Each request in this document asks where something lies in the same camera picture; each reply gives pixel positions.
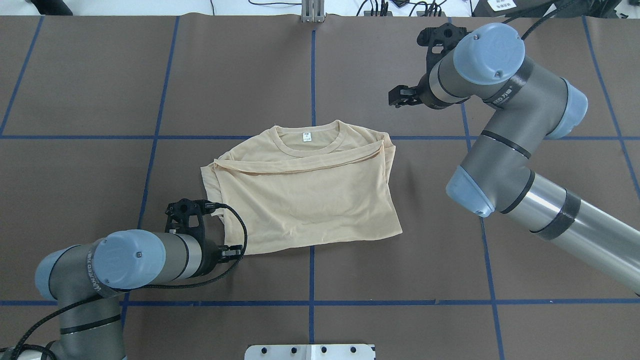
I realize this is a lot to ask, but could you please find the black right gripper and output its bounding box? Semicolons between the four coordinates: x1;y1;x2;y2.
388;73;451;110

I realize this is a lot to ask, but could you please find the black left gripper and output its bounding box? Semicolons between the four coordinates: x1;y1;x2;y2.
199;240;243;277

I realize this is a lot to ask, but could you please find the cream long-sleeve printed shirt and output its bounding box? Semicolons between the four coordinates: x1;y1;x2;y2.
200;120;403;256

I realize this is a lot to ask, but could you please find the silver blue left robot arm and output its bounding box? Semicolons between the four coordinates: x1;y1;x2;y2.
35;229;247;360

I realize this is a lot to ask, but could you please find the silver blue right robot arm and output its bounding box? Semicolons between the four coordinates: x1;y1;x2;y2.
388;22;640;293

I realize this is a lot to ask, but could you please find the brown table cover mat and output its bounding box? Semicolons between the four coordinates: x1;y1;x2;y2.
0;13;639;360

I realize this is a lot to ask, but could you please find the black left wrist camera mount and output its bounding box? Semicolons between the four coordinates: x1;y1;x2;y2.
164;198;223;242

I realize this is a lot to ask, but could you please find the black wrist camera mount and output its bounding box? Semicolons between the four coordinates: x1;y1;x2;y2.
416;22;471;73
164;198;223;242

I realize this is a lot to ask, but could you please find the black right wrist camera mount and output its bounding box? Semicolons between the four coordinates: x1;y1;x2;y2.
416;22;471;73

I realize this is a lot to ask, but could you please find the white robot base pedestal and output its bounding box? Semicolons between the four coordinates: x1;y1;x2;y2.
244;343;377;360

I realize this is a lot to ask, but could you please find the aluminium frame post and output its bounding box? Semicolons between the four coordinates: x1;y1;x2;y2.
300;0;326;23

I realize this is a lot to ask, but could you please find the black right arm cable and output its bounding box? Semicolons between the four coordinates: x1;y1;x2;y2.
502;0;576;41

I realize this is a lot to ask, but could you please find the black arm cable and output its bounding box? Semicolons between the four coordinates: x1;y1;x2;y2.
0;200;249;360
502;0;576;41

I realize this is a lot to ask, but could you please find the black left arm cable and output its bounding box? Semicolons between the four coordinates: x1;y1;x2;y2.
0;200;249;360

